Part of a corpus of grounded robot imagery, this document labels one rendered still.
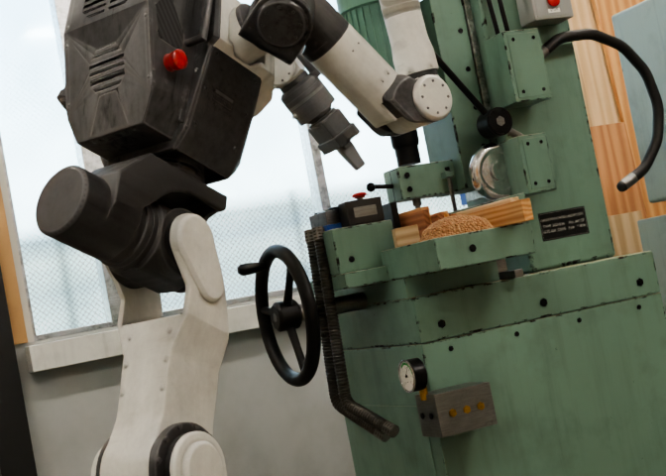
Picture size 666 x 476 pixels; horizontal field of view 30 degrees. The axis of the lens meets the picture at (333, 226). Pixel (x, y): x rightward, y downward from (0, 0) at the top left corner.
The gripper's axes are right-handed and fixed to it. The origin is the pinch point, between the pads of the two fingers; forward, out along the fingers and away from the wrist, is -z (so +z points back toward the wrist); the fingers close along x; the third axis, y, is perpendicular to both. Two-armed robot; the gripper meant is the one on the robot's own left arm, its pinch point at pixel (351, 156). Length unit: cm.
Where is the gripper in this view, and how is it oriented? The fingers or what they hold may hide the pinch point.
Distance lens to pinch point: 251.2
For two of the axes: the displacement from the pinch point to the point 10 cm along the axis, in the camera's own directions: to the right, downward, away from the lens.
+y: 6.9, -6.2, 3.8
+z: -6.1, -7.7, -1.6
